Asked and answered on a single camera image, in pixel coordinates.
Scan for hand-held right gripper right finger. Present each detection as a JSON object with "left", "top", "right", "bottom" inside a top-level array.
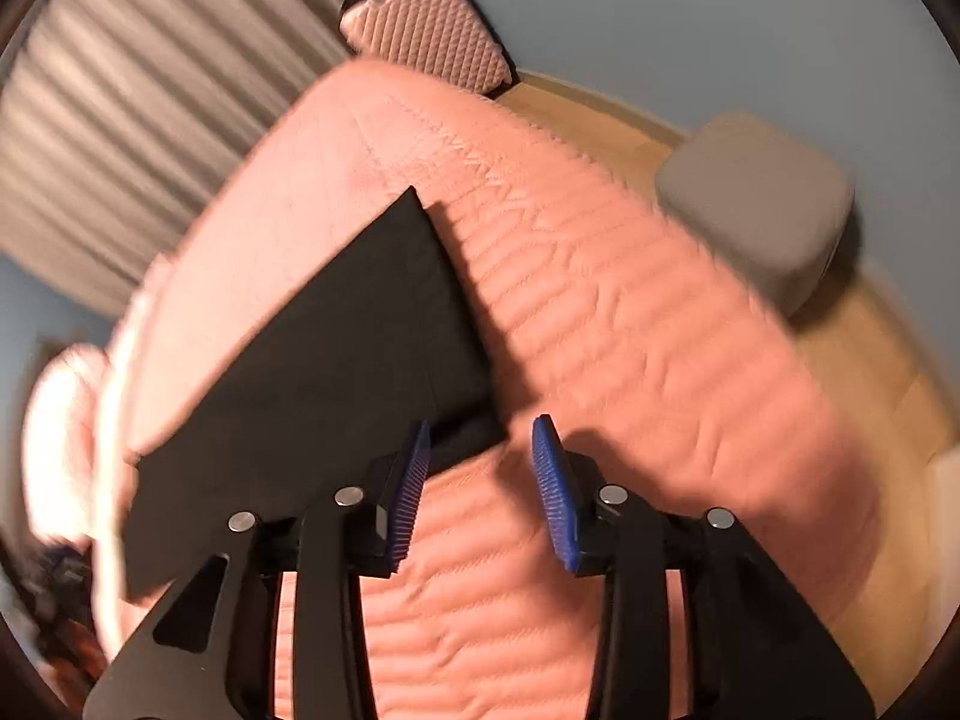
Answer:
[{"left": 531, "top": 414, "right": 878, "bottom": 720}]

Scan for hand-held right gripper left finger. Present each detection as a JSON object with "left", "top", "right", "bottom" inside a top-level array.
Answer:
[{"left": 82, "top": 420, "right": 433, "bottom": 720}]

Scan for black pants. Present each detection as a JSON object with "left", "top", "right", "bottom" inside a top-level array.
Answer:
[{"left": 124, "top": 186, "right": 511, "bottom": 605}]

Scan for pink quilted bedspread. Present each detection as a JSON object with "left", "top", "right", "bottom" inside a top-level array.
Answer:
[{"left": 90, "top": 60, "right": 880, "bottom": 720}]

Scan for grey upholstered stool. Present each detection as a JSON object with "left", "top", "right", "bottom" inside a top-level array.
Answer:
[{"left": 654, "top": 111, "right": 857, "bottom": 316}]

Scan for dark clutter pile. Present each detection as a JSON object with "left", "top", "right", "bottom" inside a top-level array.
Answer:
[{"left": 0, "top": 532, "right": 107, "bottom": 685}]

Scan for pink hard-shell suitcase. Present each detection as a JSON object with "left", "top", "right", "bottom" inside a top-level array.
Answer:
[{"left": 326, "top": 0, "right": 515, "bottom": 95}]

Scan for grey pleated curtain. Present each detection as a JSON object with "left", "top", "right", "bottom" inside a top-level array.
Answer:
[{"left": 0, "top": 0, "right": 362, "bottom": 317}]

